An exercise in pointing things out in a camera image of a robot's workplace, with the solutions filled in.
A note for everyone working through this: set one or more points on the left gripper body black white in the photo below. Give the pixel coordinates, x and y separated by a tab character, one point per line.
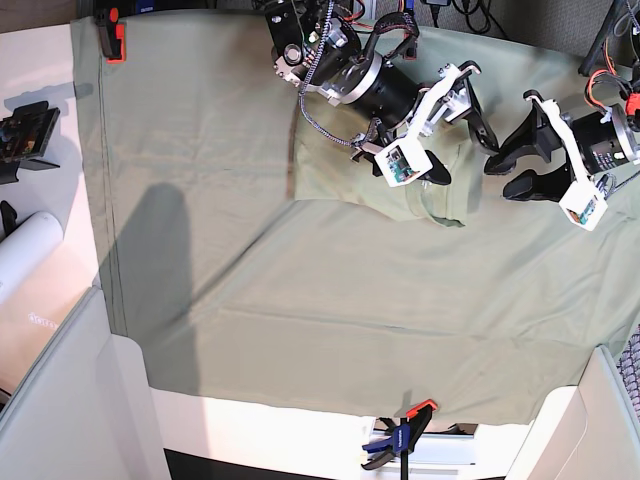
604	141

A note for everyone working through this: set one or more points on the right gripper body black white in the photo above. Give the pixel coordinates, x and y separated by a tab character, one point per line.
390	100

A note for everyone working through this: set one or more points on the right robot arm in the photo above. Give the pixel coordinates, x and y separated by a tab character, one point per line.
317	50

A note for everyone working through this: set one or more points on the green table cover cloth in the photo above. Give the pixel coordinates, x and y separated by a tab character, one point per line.
252	260

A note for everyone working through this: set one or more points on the orange black clamp top left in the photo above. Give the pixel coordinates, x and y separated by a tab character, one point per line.
111	35

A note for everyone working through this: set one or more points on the blue orange bar clamp bottom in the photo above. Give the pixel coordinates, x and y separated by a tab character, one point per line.
400	438

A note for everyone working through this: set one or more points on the black tablet on stand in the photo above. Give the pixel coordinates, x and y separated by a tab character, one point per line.
25	136

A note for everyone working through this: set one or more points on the white paper roll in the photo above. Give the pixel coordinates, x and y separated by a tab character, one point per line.
26	248

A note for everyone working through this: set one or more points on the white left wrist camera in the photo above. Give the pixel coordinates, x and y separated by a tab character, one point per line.
583	204

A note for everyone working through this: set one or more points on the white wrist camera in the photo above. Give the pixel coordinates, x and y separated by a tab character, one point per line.
583	204
412	149

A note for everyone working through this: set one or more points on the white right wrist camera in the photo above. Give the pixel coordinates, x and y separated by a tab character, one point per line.
412	149

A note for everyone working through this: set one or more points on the black power adapter with cables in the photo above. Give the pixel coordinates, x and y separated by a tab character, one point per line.
468	9

